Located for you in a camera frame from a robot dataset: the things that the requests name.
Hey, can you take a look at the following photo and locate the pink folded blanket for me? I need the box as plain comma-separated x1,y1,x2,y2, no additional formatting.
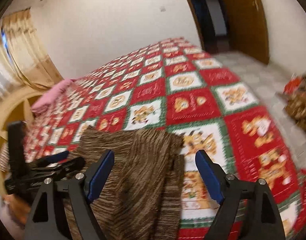
31,79,75,115

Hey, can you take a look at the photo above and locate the striped pillow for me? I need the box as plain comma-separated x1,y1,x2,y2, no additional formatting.
0,142,10,173

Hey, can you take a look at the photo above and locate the cream wooden headboard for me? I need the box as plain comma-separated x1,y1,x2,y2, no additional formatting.
0,86,44,196

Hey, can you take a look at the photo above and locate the red patchwork bear bedspread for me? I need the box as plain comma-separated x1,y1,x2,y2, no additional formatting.
25,37,306,239

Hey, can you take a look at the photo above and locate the person's left hand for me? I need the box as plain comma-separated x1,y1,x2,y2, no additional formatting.
3,194,31,225

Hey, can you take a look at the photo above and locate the beige patterned curtain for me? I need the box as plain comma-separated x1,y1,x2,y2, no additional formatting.
0,9,63,105

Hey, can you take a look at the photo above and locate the brown knitted sweater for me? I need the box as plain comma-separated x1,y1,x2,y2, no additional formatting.
70,127,184,239

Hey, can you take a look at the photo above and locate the brown and red clutter pile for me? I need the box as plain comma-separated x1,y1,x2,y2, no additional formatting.
278,73,306,133

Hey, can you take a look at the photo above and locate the brown wooden door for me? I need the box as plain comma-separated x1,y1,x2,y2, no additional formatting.
221,0,269,64

